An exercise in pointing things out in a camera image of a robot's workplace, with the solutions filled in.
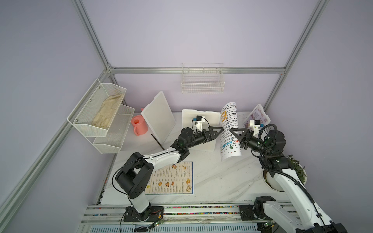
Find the lower white mesh shelf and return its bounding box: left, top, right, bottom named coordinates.
left=92, top=104, right=135, bottom=154

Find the white wire wall basket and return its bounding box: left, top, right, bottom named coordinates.
left=181, top=63, right=225, bottom=94

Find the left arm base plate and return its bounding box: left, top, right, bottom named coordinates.
left=122, top=205, right=164, bottom=222

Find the beige cloth in shelf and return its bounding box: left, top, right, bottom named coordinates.
left=91, top=94, right=124, bottom=130

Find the large white board rear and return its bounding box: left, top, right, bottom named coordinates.
left=141, top=91, right=176, bottom=144

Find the dotted table price menu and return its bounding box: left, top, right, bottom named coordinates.
left=220, top=102, right=242, bottom=161

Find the potted green plant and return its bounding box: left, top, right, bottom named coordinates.
left=263, top=155, right=308, bottom=192

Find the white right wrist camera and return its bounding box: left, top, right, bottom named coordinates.
left=249, top=119, right=264, bottom=136

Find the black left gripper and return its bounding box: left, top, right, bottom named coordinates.
left=186, top=127, right=222, bottom=150

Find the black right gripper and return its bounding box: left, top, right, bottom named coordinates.
left=231, top=129, right=271, bottom=156

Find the black allen key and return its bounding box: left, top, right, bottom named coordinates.
left=151, top=134, right=165, bottom=150

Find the aluminium front rail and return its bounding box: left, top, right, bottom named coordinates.
left=78, top=201, right=321, bottom=225

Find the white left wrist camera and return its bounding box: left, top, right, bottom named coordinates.
left=191, top=115, right=206, bottom=133

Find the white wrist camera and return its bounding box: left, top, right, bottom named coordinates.
left=249, top=119, right=264, bottom=136
left=191, top=115, right=206, bottom=133

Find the white mesh shelf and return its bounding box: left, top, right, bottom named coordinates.
left=92, top=104, right=135, bottom=154
left=67, top=79, right=127, bottom=137

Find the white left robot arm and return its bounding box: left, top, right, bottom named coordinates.
left=112, top=126, right=223, bottom=221

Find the large dim sum menu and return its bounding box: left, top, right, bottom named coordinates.
left=145, top=162, right=194, bottom=195

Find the upper white mesh shelf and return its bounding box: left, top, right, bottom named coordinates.
left=67, top=79, right=127, bottom=137

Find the large white board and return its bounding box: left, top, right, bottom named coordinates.
left=182, top=109, right=221, bottom=152
left=141, top=91, right=176, bottom=144

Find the large white board front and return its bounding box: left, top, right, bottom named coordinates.
left=182, top=109, right=221, bottom=152

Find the pink plastic cup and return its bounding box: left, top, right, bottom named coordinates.
left=131, top=116, right=148, bottom=136

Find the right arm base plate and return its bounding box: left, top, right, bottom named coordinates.
left=239, top=196, right=276, bottom=221

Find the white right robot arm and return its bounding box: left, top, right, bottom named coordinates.
left=229, top=124, right=347, bottom=233

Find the narrow white rack box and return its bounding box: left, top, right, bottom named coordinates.
left=242, top=104, right=271, bottom=130

